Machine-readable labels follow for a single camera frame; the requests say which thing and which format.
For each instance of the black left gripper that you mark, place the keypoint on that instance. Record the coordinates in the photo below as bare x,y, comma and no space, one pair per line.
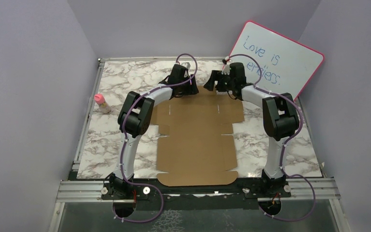
191,89

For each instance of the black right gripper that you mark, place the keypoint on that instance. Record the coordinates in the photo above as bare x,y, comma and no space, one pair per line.
215,76

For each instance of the brown cardboard box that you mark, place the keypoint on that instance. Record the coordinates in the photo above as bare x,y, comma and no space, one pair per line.
196,145

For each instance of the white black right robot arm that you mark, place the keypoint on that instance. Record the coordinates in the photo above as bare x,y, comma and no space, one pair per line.
281,120

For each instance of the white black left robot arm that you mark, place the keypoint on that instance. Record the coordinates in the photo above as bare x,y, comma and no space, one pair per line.
135,116

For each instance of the pink framed whiteboard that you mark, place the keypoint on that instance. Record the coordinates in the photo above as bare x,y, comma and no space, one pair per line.
278,63

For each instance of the pink capped small bottle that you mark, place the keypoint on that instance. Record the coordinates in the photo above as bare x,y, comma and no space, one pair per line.
102,104

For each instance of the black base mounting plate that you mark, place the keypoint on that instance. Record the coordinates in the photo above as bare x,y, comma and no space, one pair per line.
148,194

